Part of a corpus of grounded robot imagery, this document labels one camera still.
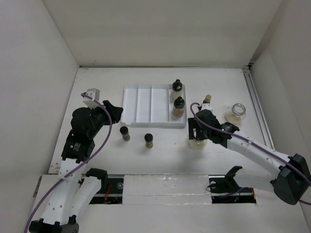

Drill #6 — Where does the black-cap bottle tan powder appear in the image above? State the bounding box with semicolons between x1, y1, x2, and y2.
172;97;185;117

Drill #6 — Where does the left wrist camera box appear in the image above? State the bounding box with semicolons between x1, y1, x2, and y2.
82;88;100;109

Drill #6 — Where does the white divided organizer tray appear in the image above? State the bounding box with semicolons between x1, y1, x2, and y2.
121;84;187;128

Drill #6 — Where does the small brown spice jar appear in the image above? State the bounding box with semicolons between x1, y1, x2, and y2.
144;133;154;149

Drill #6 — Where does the small black-lid spice jar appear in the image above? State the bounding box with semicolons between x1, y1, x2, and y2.
120;126;130;141

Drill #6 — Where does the white foam front block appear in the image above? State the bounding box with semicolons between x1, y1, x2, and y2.
122;174;211;205

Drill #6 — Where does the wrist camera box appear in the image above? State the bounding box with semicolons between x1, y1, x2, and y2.
201;103;213;112
82;88;100;109

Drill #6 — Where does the aluminium rail right side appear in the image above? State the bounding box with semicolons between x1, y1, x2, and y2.
242;66;275;149

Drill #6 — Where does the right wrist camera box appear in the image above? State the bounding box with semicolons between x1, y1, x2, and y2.
201;103;213;112

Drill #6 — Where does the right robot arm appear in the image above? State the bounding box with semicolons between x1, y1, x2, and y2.
189;109;311;205

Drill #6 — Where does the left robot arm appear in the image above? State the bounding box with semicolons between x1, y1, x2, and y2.
24;99;123;233

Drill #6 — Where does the round glass jar silver lid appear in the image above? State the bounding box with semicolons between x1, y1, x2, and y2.
188;138;207;150

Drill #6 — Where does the black-cap bottle white powder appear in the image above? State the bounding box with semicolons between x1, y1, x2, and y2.
171;79;183;100

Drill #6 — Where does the yellow bottle beige cap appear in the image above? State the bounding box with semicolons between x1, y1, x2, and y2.
203;95;211;104

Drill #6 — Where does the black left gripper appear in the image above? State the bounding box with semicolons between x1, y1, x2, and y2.
87;100;122;138

